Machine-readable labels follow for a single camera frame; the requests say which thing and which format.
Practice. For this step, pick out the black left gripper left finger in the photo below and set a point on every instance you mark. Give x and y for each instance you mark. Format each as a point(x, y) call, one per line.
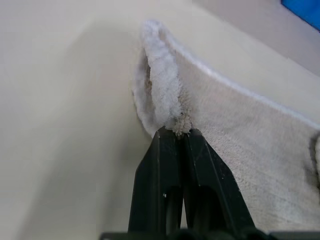
point(155, 180)

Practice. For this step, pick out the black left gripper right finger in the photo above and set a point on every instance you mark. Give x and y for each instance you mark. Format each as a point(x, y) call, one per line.
point(212, 185)

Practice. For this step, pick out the white fluffy towel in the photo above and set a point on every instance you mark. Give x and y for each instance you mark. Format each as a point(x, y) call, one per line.
point(250, 140)

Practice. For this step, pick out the blue object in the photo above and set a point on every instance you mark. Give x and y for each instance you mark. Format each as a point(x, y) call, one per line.
point(303, 10)

